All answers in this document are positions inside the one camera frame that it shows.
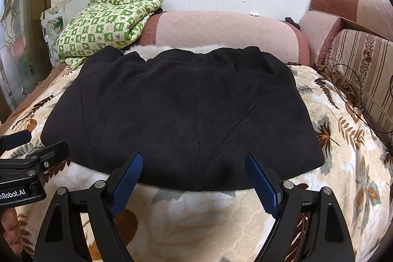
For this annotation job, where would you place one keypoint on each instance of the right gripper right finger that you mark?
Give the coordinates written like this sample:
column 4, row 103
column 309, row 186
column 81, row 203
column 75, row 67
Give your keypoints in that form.
column 309, row 225

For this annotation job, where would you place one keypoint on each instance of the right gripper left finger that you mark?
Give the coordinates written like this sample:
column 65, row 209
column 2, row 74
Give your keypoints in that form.
column 61, row 237

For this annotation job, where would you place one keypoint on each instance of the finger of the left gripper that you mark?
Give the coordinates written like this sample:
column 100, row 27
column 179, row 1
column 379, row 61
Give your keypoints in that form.
column 50, row 156
column 9, row 142

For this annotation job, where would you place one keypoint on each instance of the black coat with fur collar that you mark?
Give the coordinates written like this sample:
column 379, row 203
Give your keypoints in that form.
column 193, row 117

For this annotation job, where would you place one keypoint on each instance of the person's left hand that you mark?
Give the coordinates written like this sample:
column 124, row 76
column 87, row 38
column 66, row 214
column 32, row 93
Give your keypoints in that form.
column 11, row 230

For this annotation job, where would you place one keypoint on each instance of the stained glass door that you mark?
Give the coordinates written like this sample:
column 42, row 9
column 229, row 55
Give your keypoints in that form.
column 24, row 54

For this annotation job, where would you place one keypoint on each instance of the floral beige bed blanket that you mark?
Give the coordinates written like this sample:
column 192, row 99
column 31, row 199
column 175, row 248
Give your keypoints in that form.
column 171, row 225

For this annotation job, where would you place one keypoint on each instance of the plastic floral bag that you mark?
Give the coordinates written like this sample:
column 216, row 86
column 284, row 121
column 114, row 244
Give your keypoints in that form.
column 52, row 25

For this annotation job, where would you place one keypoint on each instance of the green patterned folded quilt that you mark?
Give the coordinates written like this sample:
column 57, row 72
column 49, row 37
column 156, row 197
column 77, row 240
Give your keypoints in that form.
column 116, row 23

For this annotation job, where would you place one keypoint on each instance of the striped floral pillow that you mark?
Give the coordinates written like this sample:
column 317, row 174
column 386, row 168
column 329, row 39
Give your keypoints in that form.
column 360, row 64

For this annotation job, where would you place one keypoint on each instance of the pink long bolster cushion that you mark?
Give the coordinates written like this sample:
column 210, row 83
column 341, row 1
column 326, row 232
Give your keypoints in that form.
column 191, row 29

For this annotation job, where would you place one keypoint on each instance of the small black object on bolster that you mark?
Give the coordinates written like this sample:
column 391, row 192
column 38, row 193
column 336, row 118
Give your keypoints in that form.
column 290, row 21

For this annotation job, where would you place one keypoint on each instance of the small white object on bolster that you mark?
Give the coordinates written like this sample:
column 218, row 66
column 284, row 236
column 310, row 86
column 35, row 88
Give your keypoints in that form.
column 254, row 13

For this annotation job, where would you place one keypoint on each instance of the pink red headboard cushion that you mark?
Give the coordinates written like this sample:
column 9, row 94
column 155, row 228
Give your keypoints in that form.
column 326, row 18

